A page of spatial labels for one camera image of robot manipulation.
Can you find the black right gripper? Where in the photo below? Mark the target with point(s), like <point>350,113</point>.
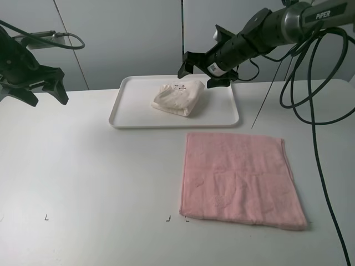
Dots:
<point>220,61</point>

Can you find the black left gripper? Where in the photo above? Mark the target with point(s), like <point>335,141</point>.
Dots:
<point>20,69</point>

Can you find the white cream towel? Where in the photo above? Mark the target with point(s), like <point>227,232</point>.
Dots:
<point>178,98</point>

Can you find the pink towel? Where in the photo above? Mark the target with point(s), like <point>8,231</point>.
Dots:
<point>240,178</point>

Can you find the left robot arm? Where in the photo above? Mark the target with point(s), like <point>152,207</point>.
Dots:
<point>7,40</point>

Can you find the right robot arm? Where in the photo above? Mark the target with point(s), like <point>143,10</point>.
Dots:
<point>265,31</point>

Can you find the white rectangular plastic tray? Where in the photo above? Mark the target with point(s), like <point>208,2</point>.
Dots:
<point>132,108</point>

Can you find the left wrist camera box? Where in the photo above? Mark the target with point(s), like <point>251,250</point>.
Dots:
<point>49,39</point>

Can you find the thin black cable tie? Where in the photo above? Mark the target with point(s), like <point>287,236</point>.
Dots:
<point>269,88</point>

